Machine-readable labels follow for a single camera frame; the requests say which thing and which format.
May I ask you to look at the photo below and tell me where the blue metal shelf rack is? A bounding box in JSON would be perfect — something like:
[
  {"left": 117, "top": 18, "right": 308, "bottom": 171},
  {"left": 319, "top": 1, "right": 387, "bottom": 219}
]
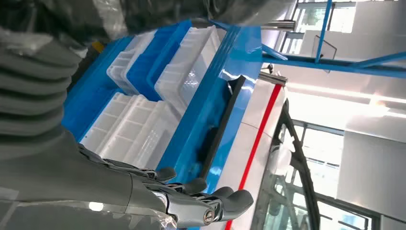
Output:
[{"left": 62, "top": 0, "right": 406, "bottom": 230}]

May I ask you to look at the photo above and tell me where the white plastic bin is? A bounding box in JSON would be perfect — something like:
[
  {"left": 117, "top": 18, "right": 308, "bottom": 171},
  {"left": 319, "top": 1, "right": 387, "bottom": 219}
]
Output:
[
  {"left": 154, "top": 25, "right": 223, "bottom": 116},
  {"left": 79, "top": 92, "right": 150, "bottom": 160},
  {"left": 122, "top": 100, "right": 183, "bottom": 171},
  {"left": 106, "top": 30, "right": 158, "bottom": 96}
]

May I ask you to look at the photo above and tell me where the blue plastic bin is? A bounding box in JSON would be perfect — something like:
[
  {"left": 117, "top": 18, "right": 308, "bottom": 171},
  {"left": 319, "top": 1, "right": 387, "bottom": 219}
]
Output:
[{"left": 125, "top": 19, "right": 192, "bottom": 102}]

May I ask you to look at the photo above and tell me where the white car red stripe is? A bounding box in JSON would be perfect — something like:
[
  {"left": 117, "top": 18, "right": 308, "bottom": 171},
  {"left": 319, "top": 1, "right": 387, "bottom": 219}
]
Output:
[{"left": 203, "top": 76, "right": 321, "bottom": 230}]

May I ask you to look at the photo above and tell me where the chrome stanchion post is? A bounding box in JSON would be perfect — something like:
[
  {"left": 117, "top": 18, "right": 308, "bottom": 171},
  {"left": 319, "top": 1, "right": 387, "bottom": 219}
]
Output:
[
  {"left": 258, "top": 65, "right": 288, "bottom": 87},
  {"left": 260, "top": 20, "right": 296, "bottom": 32}
]

